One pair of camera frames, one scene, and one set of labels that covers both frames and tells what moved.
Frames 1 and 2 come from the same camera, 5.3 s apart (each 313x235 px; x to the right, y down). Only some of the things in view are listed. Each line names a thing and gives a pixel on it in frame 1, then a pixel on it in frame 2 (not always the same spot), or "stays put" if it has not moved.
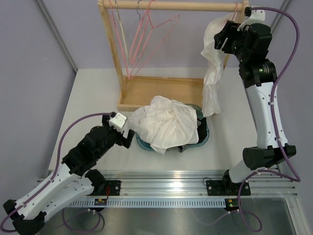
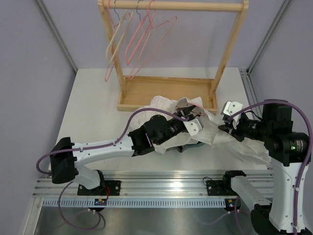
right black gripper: [231, 27] -> [235, 132]
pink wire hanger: [118, 34] -> [114, 25]
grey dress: [184, 147] stays put
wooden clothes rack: [136, 90] stays put
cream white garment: [212, 80] -> [209, 129]
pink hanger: [235, 11] -> [206, 113]
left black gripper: [122, 140] -> [180, 113]
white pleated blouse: [166, 124] stays put
